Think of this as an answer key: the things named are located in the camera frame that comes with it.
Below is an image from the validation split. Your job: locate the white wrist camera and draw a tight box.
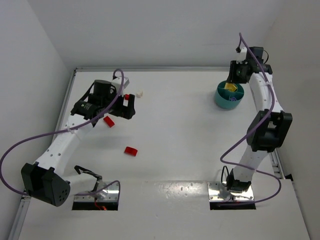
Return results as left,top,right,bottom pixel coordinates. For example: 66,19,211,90
236,47,248,64
111,77,130,92

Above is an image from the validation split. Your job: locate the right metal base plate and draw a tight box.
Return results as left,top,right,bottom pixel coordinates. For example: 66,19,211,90
207,181,255,203

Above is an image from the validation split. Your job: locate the yellow 2x4 lego brick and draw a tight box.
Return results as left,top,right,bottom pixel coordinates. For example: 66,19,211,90
224,82,238,92

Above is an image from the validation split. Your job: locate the small red lego cube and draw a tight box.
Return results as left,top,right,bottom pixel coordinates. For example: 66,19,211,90
124,94,130,101

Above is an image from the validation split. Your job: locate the red curved lego brick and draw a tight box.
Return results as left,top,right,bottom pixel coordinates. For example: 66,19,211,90
124,146,138,157

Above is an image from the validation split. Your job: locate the metal base plate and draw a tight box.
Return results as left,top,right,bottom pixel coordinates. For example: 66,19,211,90
73,180,121,203
207,181,255,203

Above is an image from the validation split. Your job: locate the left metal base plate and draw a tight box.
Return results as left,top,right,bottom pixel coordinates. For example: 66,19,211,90
73,180,121,203

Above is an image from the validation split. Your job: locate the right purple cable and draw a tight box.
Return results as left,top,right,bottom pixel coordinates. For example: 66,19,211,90
219,32,283,205

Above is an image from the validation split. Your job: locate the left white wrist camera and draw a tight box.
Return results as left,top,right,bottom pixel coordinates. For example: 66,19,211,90
111,77,130,92

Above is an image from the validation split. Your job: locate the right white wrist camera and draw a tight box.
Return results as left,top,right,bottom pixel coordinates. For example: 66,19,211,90
236,47,248,64

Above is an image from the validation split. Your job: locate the small white lego piece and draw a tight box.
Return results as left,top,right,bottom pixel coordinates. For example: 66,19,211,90
135,91,144,98

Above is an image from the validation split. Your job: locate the red flat lego brick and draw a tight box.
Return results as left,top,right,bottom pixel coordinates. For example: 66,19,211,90
103,116,115,128

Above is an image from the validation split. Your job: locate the teal round divided container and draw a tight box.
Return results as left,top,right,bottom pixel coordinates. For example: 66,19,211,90
214,81,245,110

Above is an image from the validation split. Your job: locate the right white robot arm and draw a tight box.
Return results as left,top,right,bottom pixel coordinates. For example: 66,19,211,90
226,46,293,192

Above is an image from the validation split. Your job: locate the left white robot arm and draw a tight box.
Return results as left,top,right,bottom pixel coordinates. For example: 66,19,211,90
21,77,136,207

